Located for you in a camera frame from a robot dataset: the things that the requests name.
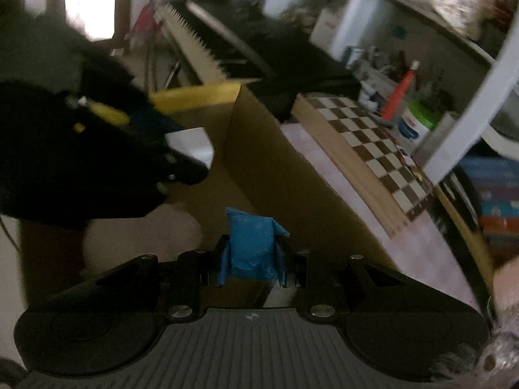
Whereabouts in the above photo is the large white charger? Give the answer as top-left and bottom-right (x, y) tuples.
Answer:
(165, 127), (215, 169)

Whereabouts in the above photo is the yellow cardboard box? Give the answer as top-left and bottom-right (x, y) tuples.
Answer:
(18, 82), (406, 304)

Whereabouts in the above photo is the pink plush toy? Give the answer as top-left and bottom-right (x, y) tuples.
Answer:
(83, 205), (203, 272)

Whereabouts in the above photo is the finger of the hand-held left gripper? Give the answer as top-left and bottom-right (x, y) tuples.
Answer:
(158, 152), (209, 187)
(130, 109), (179, 148)

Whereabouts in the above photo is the white bookshelf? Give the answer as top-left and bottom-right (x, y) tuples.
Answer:
(263, 0), (519, 185)

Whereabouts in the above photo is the white jar green lid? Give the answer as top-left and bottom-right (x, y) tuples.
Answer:
(395, 101), (442, 155)

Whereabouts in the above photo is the black piano keyboard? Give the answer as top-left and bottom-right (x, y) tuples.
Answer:
(156, 0), (361, 119)

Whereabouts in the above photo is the blue packet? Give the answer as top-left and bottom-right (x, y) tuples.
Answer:
(219, 206), (290, 283)

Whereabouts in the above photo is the wooden chessboard box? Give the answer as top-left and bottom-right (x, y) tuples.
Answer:
(291, 93), (441, 239)

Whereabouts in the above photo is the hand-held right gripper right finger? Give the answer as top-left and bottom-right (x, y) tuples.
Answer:
(276, 235), (406, 322)

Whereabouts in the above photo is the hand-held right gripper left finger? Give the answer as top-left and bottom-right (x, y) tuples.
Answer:
(91, 235), (233, 323)

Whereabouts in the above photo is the silver bell fluffy charm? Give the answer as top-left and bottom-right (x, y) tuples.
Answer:
(430, 292), (519, 389)

